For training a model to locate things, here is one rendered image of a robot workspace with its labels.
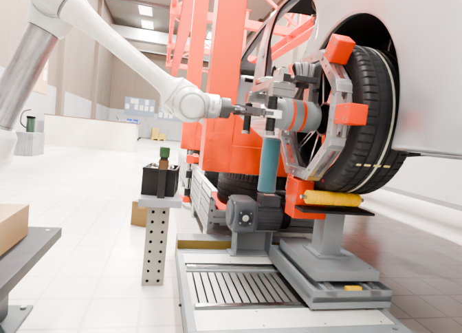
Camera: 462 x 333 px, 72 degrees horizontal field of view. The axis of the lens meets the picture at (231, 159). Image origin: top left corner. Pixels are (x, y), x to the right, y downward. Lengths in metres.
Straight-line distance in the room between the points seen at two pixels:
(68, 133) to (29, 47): 7.99
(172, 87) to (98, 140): 8.19
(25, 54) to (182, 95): 0.62
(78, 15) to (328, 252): 1.35
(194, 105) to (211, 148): 0.87
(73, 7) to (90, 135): 8.07
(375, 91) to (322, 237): 0.69
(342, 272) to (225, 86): 1.10
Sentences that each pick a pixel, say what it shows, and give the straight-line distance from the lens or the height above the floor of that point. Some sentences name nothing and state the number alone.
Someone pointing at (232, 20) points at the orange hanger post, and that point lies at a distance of 1.89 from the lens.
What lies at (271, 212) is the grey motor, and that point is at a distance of 1.74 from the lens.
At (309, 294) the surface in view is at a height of 0.14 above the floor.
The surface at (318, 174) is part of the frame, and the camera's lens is 1.36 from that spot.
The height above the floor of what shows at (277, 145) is 0.71.
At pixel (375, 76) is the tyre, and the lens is 1.29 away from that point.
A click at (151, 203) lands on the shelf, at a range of 1.29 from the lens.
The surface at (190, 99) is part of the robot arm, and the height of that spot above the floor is 0.82.
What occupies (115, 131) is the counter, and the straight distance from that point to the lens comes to 9.05.
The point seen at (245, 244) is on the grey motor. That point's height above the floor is 0.12.
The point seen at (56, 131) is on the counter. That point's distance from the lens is 9.36.
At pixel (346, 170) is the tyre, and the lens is 1.29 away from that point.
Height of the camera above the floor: 0.73
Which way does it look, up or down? 4 degrees down
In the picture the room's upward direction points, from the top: 6 degrees clockwise
